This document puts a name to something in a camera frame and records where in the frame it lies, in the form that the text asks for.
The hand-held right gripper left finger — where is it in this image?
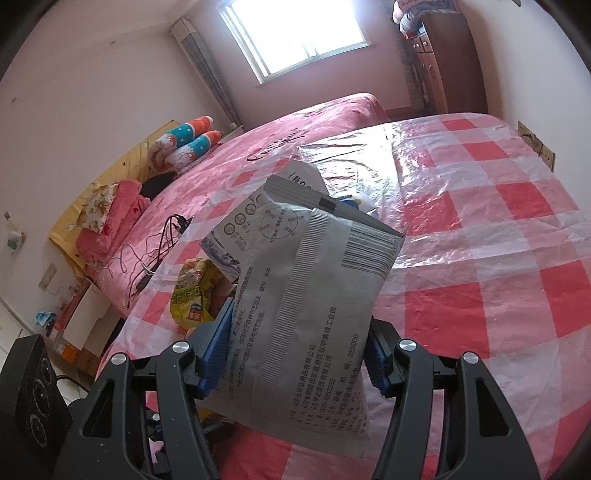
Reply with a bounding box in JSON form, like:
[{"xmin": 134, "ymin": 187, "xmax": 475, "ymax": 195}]
[{"xmin": 52, "ymin": 298, "xmax": 236, "ymax": 480}]

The pink sheet bed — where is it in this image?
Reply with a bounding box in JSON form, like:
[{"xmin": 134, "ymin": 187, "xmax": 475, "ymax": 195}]
[{"xmin": 48, "ymin": 92, "xmax": 389, "ymax": 324}]

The white bedside cabinet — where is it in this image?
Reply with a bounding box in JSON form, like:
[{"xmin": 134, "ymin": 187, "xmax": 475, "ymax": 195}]
[{"xmin": 62, "ymin": 279, "xmax": 125, "ymax": 352}]

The black speaker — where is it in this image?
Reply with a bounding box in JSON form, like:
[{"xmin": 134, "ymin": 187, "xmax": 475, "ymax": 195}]
[{"xmin": 0, "ymin": 335, "xmax": 75, "ymax": 480}]

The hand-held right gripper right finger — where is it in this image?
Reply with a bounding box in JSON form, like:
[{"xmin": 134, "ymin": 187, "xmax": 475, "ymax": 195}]
[{"xmin": 362, "ymin": 316, "xmax": 542, "ymax": 480}]

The floral pillow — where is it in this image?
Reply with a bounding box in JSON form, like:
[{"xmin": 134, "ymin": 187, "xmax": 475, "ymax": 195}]
[{"xmin": 76, "ymin": 184, "xmax": 122, "ymax": 236}]

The black cloth bundle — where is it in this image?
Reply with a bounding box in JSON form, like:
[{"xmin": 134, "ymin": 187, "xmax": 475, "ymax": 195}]
[{"xmin": 140, "ymin": 172, "xmax": 178, "ymax": 200}]

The brown wooden cabinet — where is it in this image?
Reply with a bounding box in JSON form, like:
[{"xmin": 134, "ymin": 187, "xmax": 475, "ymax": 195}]
[{"xmin": 413, "ymin": 0, "xmax": 490, "ymax": 116}]

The grey checked curtain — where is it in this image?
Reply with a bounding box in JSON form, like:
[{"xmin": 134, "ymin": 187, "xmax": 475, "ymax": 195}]
[
  {"xmin": 170, "ymin": 18, "xmax": 241, "ymax": 132},
  {"xmin": 399, "ymin": 23, "xmax": 428, "ymax": 112}
]

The white yogurt pouch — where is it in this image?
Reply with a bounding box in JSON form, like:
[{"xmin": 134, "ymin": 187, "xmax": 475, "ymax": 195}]
[{"xmin": 339, "ymin": 194, "xmax": 377, "ymax": 217}]

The beige wall outlet strip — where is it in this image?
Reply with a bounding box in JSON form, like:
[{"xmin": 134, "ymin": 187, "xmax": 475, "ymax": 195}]
[{"xmin": 517, "ymin": 120, "xmax": 555, "ymax": 172}]

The yellow star headboard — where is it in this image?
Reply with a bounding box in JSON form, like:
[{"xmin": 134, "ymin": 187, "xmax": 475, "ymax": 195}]
[{"xmin": 48, "ymin": 121, "xmax": 181, "ymax": 278}]

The grey barcode packet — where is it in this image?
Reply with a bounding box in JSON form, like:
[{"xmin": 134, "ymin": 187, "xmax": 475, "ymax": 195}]
[{"xmin": 210, "ymin": 175, "xmax": 406, "ymax": 446}]

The black cable bundle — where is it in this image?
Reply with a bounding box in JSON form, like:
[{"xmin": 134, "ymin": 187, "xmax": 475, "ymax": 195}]
[{"xmin": 104, "ymin": 215, "xmax": 192, "ymax": 310}]

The red checked plastic tablecloth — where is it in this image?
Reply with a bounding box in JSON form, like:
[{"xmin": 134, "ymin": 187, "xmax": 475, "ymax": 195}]
[{"xmin": 95, "ymin": 112, "xmax": 585, "ymax": 480}]

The pile of folded clothes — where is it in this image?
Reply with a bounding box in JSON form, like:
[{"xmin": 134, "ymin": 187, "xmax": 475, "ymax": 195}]
[{"xmin": 392, "ymin": 0, "xmax": 458, "ymax": 35}]

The white wall fixture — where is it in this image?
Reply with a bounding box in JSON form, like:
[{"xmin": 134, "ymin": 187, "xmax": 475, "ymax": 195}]
[{"xmin": 4, "ymin": 211, "xmax": 26, "ymax": 254}]

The folded pink blanket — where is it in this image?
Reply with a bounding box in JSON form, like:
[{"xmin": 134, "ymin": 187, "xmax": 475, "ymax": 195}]
[{"xmin": 76, "ymin": 179, "xmax": 151, "ymax": 266}]

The bright window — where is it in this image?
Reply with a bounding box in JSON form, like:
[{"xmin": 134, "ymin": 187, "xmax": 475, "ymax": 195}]
[{"xmin": 219, "ymin": 0, "xmax": 375, "ymax": 86}]

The yellow green snack bag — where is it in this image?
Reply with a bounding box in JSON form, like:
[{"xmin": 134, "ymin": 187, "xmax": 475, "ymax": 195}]
[{"xmin": 170, "ymin": 257, "xmax": 227, "ymax": 330}]

